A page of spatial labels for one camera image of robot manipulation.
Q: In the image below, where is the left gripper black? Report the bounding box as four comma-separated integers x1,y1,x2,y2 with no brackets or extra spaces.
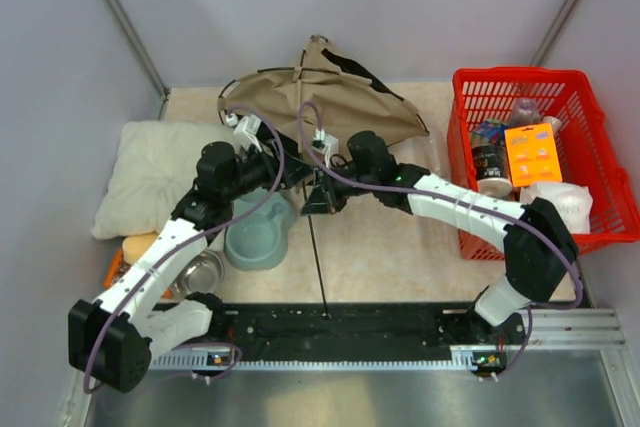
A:
222,138,315,202

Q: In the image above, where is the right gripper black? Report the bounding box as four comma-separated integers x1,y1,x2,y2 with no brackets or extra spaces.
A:
302,160,379,215

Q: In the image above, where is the black tent pole crossing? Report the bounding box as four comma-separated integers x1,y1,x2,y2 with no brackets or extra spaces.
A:
296,46,331,317

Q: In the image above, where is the beige fabric pet tent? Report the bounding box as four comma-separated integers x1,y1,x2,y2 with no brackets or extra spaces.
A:
217,34,432,153

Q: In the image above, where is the black tent pole long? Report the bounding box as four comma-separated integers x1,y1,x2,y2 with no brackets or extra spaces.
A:
216,67,301,127

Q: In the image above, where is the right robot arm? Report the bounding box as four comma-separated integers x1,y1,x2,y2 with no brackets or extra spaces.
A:
300,131,584,343

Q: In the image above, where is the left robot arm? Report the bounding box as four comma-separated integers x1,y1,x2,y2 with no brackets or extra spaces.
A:
68,139,313,393

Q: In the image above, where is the teal double pet bowl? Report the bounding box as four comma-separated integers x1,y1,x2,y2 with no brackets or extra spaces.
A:
224,192,297,271

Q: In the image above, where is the black pet food can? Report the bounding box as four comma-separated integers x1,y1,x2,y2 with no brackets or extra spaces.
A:
471,144,513,198

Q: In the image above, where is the clear plastic bottle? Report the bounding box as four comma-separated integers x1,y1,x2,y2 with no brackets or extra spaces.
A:
398,133,450,179

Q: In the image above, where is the stainless steel bowl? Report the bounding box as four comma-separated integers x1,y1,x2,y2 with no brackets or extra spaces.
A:
171,250,225,300

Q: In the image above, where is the cream fluffy pillow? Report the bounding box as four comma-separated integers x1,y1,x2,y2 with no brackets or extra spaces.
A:
92,121,239,240

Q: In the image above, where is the red plastic basket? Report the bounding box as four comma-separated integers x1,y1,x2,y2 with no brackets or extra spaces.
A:
446,66,640,261

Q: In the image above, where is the yellow round sponge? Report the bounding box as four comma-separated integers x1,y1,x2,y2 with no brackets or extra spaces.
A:
121,232,158,265

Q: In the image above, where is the colourful snack bag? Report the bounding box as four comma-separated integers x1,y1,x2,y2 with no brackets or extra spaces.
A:
470,118,508,148

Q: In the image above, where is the orange snack packet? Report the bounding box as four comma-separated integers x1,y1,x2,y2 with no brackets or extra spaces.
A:
103,248,130,289

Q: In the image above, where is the orange card package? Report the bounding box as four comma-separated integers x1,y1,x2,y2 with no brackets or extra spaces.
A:
505,123,563,188

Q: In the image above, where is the white wrapped bag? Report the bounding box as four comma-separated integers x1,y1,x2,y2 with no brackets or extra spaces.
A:
519,181,594,234

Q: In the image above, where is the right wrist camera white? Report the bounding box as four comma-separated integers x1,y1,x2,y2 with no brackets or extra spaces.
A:
311,129,339,167

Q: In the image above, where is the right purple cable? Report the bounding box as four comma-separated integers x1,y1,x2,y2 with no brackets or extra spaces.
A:
297,102,584,381

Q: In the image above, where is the purple cable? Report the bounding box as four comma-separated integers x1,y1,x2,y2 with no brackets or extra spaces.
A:
297,102,584,381
82,104,287,394

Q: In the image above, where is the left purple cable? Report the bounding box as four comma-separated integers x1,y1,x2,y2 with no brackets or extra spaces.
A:
82,104,287,394

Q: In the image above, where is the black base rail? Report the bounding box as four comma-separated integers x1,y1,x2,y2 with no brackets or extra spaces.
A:
169,301,509,373

